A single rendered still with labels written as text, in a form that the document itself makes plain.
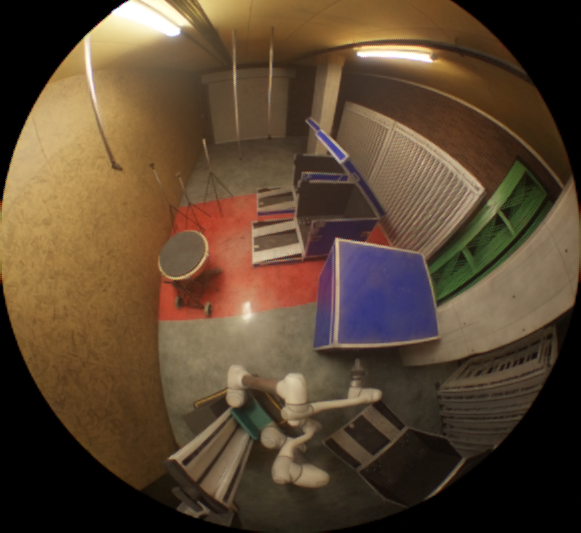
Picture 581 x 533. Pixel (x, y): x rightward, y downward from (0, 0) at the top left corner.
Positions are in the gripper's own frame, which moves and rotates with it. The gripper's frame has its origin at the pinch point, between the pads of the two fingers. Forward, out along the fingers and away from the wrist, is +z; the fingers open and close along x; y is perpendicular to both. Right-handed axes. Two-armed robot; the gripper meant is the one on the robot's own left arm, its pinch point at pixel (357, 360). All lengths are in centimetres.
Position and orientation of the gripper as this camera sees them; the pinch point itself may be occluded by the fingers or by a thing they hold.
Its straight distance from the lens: 154.7
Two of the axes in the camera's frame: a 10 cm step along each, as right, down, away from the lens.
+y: 0.6, -6.0, -8.0
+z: 1.4, -7.9, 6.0
